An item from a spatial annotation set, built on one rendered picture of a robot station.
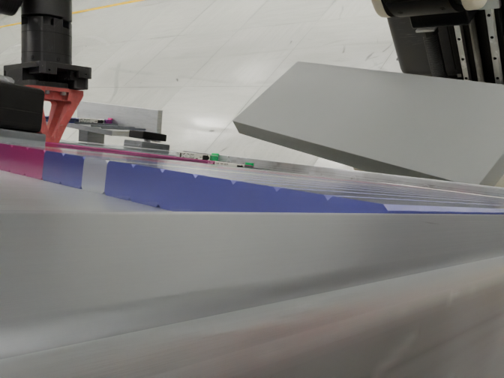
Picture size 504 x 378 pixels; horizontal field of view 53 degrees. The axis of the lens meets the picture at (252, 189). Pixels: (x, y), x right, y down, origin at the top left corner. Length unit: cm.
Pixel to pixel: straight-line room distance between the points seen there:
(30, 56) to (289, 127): 58
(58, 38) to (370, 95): 63
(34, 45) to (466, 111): 68
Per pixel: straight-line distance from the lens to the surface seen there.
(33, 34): 67
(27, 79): 66
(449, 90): 102
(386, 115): 100
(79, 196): 16
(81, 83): 66
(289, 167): 75
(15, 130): 35
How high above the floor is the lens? 117
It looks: 36 degrees down
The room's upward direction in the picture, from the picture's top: 30 degrees counter-clockwise
